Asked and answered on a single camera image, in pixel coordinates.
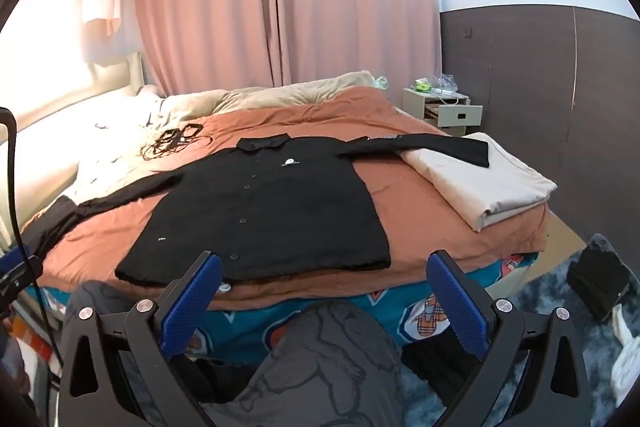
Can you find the black bag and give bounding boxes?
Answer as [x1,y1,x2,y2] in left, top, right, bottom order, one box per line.
[566,247,632,323]

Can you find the black cloth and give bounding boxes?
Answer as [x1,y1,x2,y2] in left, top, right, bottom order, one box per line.
[400,339,481,390]

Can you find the person's grey printed trousers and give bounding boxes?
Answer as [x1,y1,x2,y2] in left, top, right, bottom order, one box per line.
[60,279,408,427]

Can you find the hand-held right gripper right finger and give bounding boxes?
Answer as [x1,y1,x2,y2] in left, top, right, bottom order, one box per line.
[426,249,591,427]

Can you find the orange duvet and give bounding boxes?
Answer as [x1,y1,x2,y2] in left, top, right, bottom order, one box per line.
[22,86,551,313]

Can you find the black cable bundle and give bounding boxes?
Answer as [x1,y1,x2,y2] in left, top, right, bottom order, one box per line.
[140,123,213,160]

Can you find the black pants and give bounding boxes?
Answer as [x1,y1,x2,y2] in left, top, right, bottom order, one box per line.
[20,196,81,258]

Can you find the beige rumpled blanket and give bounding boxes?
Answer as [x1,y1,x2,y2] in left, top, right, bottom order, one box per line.
[135,71,386,128]

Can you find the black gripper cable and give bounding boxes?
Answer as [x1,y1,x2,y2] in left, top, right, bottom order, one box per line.
[0,107,66,388]

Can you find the blue-grey shaggy rug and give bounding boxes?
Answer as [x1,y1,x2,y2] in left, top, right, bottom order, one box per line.
[400,232,640,427]

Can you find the white cloth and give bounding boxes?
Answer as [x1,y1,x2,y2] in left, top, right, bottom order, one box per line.
[610,307,640,398]

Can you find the items beside bed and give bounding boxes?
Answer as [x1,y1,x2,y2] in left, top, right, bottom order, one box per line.
[402,88,485,138]

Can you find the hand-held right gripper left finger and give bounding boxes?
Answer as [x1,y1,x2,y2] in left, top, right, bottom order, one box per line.
[59,251,223,427]

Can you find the teal printed bed sheet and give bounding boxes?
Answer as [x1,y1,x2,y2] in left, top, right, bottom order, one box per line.
[25,247,546,363]

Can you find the clear plastic bags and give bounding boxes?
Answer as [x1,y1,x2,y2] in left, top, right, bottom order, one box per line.
[432,74,468,100]

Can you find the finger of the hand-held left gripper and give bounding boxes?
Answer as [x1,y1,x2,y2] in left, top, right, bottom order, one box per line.
[0,243,45,308]

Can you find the black button shirt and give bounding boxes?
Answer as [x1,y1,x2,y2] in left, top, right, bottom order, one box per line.
[75,133,491,284]

